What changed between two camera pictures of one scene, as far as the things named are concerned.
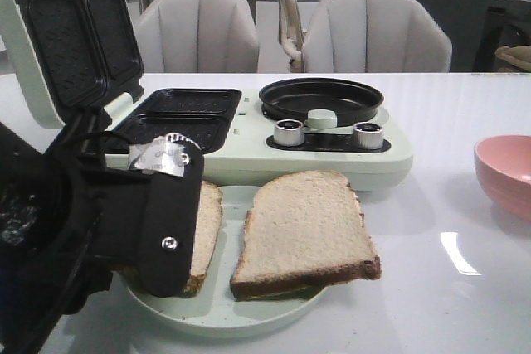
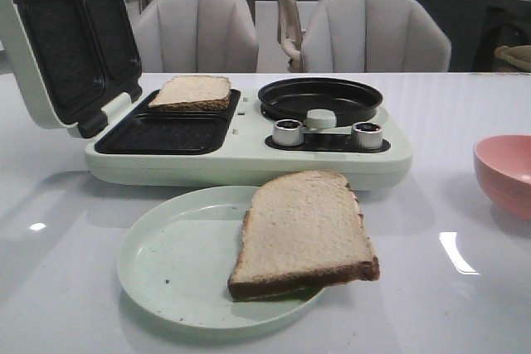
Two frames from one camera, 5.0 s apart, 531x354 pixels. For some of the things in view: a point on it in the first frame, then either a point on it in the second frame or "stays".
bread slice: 304,231 stays
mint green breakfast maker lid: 70,26 stays
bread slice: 207,229 → 193,93
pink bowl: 503,163 stays
